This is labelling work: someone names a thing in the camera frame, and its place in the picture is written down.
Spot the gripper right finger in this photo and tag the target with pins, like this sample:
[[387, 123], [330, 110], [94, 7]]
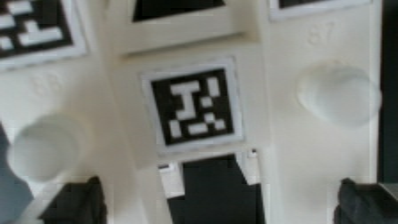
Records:
[[367, 204]]

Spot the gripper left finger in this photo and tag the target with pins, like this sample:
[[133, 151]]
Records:
[[78, 206]]

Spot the white chair back frame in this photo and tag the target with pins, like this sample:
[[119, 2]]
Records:
[[200, 100]]

